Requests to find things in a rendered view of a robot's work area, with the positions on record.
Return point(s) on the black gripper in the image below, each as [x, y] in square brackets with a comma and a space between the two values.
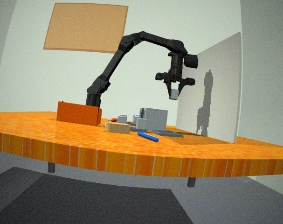
[175, 75]

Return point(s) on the blue cylinder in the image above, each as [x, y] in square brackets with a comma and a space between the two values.
[148, 136]

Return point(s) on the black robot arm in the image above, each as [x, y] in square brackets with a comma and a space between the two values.
[178, 52]

